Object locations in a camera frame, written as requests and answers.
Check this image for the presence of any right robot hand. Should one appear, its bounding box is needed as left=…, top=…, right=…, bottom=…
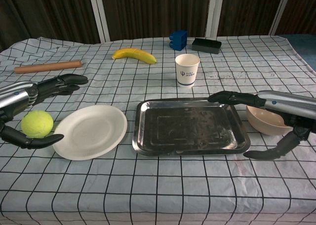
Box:
left=207, top=90, right=316, bottom=161

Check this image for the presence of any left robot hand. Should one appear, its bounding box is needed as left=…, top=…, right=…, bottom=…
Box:
left=0, top=74, right=89, bottom=150

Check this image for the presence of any beige bowl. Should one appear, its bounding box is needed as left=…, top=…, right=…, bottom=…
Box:
left=246, top=105, right=294, bottom=136

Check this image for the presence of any white paper plate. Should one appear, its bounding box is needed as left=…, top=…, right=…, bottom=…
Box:
left=52, top=105, right=128, bottom=161

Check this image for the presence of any metal tray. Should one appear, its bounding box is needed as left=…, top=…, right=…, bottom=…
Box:
left=132, top=97, right=251, bottom=157

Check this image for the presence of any white paper cup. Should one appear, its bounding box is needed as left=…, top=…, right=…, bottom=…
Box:
left=175, top=53, right=200, bottom=88

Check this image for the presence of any yellow tennis ball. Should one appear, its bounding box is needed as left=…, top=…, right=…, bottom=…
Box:
left=21, top=110, right=54, bottom=139

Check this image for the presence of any brown wooden rolling pin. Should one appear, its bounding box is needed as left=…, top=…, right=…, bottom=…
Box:
left=14, top=60, right=82, bottom=75

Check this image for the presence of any blue felt table cover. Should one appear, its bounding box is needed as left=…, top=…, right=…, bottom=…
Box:
left=278, top=34, right=316, bottom=73

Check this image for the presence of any black rectangular box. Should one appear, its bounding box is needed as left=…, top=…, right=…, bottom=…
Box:
left=192, top=37, right=222, bottom=55

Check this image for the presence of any blue toy block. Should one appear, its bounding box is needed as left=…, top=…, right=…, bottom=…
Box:
left=169, top=30, right=188, bottom=51

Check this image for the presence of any yellow banana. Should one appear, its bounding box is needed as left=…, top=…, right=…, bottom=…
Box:
left=112, top=47, right=158, bottom=65

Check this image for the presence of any white partition frame post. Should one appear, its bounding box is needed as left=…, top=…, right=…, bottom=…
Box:
left=204, top=0, right=225, bottom=38
left=88, top=0, right=111, bottom=43
left=268, top=0, right=292, bottom=36

